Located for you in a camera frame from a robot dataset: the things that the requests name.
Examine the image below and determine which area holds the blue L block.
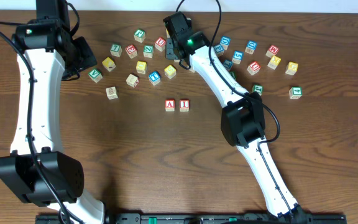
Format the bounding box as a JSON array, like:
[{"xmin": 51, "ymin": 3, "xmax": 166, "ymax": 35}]
[{"xmin": 223, "ymin": 60, "xmax": 233, "ymax": 71}]

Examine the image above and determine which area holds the blue T block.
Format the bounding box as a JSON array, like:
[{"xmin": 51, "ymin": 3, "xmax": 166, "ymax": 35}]
[{"xmin": 149, "ymin": 71, "xmax": 161, "ymax": 86}]

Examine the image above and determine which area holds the yellow G block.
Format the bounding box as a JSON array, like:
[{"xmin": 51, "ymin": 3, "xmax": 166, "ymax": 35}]
[{"xmin": 285, "ymin": 62, "xmax": 298, "ymax": 75}]

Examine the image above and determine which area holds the red M block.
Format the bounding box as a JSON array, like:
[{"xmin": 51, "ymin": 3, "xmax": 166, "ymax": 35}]
[{"xmin": 265, "ymin": 45, "xmax": 279, "ymax": 58}]

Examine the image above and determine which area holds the red I block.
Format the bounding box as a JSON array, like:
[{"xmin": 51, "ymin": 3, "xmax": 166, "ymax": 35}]
[{"xmin": 180, "ymin": 100, "xmax": 190, "ymax": 112}]

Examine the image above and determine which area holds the green V block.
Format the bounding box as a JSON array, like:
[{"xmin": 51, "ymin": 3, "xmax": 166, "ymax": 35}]
[{"xmin": 88, "ymin": 68, "xmax": 103, "ymax": 83}]

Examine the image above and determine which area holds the blue d block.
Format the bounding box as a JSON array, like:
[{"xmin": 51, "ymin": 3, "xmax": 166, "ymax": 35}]
[
  {"xmin": 245, "ymin": 40, "xmax": 257, "ymax": 55},
  {"xmin": 220, "ymin": 36, "xmax": 231, "ymax": 50}
]

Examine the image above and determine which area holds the red A block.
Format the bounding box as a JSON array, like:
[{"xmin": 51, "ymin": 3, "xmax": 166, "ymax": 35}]
[{"xmin": 165, "ymin": 99, "xmax": 175, "ymax": 112}]

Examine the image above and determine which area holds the blue P block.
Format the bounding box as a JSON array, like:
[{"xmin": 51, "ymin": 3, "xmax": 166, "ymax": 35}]
[{"xmin": 213, "ymin": 44, "xmax": 224, "ymax": 57}]

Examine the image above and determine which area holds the yellow X block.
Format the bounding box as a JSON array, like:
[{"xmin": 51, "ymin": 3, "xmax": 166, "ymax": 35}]
[{"xmin": 102, "ymin": 57, "xmax": 116, "ymax": 72}]

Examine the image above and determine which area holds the red u block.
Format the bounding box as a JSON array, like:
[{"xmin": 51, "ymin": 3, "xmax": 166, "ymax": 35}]
[
  {"xmin": 154, "ymin": 37, "xmax": 167, "ymax": 52},
  {"xmin": 247, "ymin": 61, "xmax": 260, "ymax": 75}
]

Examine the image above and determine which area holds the green J block right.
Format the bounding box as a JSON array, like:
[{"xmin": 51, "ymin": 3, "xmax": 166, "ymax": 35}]
[{"xmin": 252, "ymin": 84, "xmax": 264, "ymax": 96}]

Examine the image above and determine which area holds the blue 5 block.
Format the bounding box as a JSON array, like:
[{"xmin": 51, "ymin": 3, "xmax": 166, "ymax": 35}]
[{"xmin": 232, "ymin": 50, "xmax": 244, "ymax": 64}]

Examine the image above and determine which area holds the blue D block right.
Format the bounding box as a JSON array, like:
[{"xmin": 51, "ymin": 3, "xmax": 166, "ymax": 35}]
[{"xmin": 245, "ymin": 40, "xmax": 257, "ymax": 55}]

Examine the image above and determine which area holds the yellow K block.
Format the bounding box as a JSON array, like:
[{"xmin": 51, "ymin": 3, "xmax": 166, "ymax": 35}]
[{"xmin": 268, "ymin": 55, "xmax": 281, "ymax": 70}]

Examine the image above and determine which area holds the pineapple K wooden block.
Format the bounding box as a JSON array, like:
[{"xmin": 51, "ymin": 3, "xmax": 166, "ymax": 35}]
[{"xmin": 106, "ymin": 86, "xmax": 118, "ymax": 100}]

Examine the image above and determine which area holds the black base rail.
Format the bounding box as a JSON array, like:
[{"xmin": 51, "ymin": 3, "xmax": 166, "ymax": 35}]
[{"xmin": 35, "ymin": 212, "xmax": 347, "ymax": 224}]

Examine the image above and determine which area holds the red U block right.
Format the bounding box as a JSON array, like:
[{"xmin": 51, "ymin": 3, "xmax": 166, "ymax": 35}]
[{"xmin": 247, "ymin": 61, "xmax": 260, "ymax": 75}]

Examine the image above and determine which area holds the green Z block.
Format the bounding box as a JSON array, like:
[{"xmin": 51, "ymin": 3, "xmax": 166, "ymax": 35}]
[{"xmin": 143, "ymin": 45, "xmax": 154, "ymax": 58}]

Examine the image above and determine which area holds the red E block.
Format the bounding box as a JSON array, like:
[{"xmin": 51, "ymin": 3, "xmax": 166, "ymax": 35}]
[{"xmin": 125, "ymin": 44, "xmax": 138, "ymax": 58}]

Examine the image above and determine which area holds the yellow O block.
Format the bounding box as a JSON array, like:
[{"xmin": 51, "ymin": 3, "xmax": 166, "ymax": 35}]
[{"xmin": 136, "ymin": 61, "xmax": 147, "ymax": 74}]

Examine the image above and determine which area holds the blue D block left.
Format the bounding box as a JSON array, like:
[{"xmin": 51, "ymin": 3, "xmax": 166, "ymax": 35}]
[{"xmin": 220, "ymin": 36, "xmax": 231, "ymax": 50}]

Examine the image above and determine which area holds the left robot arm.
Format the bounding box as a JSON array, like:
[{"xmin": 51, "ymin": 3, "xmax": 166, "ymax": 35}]
[{"xmin": 0, "ymin": 0, "xmax": 110, "ymax": 223}]

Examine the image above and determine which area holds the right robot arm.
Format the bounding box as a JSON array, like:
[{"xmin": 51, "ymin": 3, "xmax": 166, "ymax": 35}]
[{"xmin": 163, "ymin": 12, "xmax": 301, "ymax": 223}]

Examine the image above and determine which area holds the red U block left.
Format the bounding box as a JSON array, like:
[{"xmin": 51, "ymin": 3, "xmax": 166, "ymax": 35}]
[{"xmin": 154, "ymin": 37, "xmax": 167, "ymax": 52}]

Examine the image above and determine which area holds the green j block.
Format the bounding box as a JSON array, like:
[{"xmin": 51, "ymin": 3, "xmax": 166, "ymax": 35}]
[
  {"xmin": 252, "ymin": 84, "xmax": 264, "ymax": 96},
  {"xmin": 134, "ymin": 29, "xmax": 146, "ymax": 43}
]

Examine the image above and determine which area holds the plain I wooden block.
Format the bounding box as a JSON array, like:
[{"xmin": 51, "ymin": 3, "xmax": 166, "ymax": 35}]
[{"xmin": 126, "ymin": 74, "xmax": 139, "ymax": 88}]

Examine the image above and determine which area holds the green B block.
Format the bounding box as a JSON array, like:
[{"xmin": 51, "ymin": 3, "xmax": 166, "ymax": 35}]
[{"xmin": 229, "ymin": 72, "xmax": 237, "ymax": 80}]

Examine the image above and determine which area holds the green 7 block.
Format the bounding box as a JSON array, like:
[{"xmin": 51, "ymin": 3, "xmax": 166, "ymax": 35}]
[{"xmin": 110, "ymin": 44, "xmax": 122, "ymax": 57}]

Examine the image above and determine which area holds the yellow ladybug block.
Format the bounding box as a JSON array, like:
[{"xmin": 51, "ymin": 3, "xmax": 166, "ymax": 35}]
[{"xmin": 164, "ymin": 65, "xmax": 177, "ymax": 79}]

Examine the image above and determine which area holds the green 4 block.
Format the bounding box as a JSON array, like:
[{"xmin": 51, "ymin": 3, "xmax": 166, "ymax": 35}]
[{"xmin": 289, "ymin": 86, "xmax": 303, "ymax": 100}]

